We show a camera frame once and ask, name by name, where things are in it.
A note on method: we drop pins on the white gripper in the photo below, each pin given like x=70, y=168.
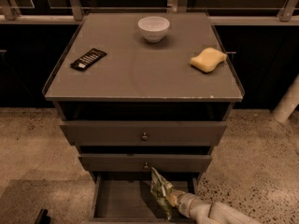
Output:
x=193, y=205

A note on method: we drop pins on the green jalapeno chip bag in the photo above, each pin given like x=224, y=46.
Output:
x=160, y=188

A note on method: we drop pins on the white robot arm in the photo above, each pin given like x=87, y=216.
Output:
x=254, y=175

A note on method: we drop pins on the grey open bottom drawer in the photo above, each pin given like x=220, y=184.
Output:
x=125, y=198

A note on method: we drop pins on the grey middle drawer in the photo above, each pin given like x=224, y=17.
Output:
x=143, y=162

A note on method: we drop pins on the grey top drawer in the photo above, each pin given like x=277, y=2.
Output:
x=143, y=133

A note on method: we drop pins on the grey drawer cabinet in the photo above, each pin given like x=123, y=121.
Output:
x=140, y=81

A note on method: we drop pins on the black object on floor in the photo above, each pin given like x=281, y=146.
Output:
x=43, y=217

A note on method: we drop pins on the yellow sponge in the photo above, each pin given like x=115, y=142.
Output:
x=208, y=60

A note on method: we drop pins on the black snack bar wrapper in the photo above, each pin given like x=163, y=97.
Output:
x=88, y=59

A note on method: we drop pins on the white bowl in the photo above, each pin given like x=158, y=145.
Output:
x=153, y=28

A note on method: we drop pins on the metal window railing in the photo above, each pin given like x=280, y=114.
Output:
x=220, y=12

